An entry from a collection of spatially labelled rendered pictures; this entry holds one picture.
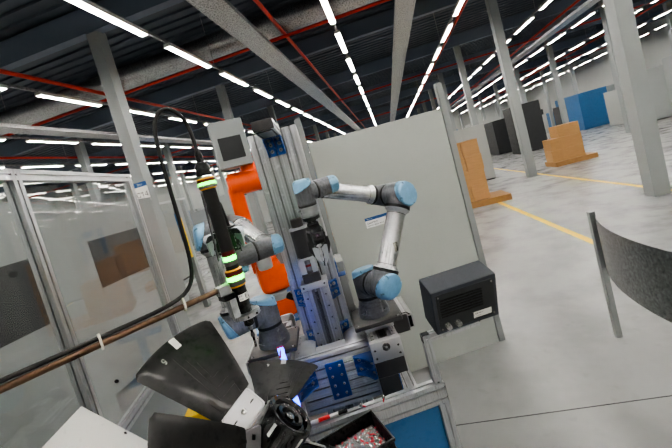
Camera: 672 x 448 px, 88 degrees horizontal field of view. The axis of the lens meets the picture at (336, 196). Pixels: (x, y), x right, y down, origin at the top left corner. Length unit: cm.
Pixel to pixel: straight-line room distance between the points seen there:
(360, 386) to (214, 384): 100
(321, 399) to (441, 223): 168
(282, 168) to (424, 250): 156
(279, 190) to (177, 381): 106
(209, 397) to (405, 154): 227
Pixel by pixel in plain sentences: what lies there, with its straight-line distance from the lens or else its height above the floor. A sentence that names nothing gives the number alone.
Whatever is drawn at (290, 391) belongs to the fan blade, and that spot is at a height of 119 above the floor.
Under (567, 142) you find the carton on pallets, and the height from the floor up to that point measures 66.
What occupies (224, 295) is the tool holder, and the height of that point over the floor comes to 153.
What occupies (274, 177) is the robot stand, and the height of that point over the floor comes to 180.
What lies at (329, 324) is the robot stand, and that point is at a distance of 188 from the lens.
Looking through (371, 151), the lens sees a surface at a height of 182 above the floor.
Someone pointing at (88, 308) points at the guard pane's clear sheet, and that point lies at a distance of 178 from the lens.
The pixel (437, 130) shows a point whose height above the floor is 184.
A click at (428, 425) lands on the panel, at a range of 166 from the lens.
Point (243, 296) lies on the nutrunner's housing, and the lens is 95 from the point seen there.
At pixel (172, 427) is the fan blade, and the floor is 140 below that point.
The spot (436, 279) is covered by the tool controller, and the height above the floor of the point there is 125.
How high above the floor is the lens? 175
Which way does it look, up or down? 4 degrees down
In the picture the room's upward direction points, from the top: 16 degrees counter-clockwise
